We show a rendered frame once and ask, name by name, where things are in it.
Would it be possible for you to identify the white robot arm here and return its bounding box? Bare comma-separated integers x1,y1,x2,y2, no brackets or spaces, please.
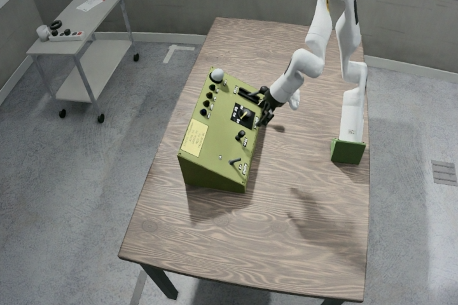
270,0,368,142

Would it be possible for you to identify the olive green control console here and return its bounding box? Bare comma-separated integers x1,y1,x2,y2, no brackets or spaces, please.
177,66,268,194

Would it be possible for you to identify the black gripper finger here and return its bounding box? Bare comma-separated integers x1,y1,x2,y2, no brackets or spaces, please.
258,91,267,108
254,102,274,127

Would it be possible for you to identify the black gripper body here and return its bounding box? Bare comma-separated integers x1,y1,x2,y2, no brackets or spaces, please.
265,88,286,112

